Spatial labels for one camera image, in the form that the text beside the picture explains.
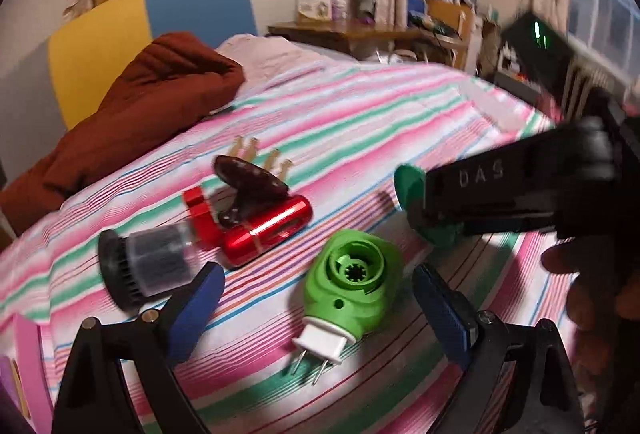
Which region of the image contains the green plastic piece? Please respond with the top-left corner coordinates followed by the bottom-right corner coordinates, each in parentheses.
top-left (393, 164), bottom-right (467, 248)

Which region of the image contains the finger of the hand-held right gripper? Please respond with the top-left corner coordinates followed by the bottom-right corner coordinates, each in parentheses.
top-left (409, 208), bottom-right (563, 241)
top-left (422, 117), bottom-right (617, 217)

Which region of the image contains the person's right hand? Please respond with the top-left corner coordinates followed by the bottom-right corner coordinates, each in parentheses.
top-left (541, 237), bottom-right (640, 367)

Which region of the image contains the pink cardboard box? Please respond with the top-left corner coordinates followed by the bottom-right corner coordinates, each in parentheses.
top-left (0, 314), bottom-right (54, 434)

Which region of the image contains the grey yellow blue headboard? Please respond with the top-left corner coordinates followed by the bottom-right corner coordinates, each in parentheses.
top-left (0, 0), bottom-right (259, 131)

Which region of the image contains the striped bed blanket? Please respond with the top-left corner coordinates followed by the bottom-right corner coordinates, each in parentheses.
top-left (0, 62), bottom-right (596, 434)

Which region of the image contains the wooden desk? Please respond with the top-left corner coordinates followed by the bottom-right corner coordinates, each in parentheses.
top-left (267, 19), bottom-right (472, 66)

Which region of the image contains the green white plug-in device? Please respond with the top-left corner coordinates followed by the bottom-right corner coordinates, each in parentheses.
top-left (290, 228), bottom-right (405, 388)

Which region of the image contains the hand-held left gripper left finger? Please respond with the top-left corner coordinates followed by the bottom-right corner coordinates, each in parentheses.
top-left (50, 261), bottom-right (227, 434)

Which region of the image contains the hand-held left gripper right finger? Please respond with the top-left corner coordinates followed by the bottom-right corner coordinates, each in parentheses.
top-left (411, 263), bottom-right (586, 434)

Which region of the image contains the wooden shelf unit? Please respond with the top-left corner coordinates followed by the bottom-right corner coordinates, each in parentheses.
top-left (424, 0), bottom-right (482, 71)

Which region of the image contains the white carton box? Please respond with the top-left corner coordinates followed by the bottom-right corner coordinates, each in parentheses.
top-left (295, 0), bottom-right (334, 23)

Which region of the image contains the black clear cylinder brush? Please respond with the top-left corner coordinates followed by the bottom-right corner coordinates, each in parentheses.
top-left (97, 219), bottom-right (202, 315)

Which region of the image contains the brown quilted jacket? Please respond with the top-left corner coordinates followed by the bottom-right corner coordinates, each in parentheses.
top-left (0, 32), bottom-right (246, 235)

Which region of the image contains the red metal cylinder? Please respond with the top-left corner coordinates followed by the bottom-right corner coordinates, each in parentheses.
top-left (220, 194), bottom-right (315, 271)

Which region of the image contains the pale pink pillow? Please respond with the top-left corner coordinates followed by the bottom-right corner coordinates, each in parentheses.
top-left (215, 33), bottom-right (362, 91)

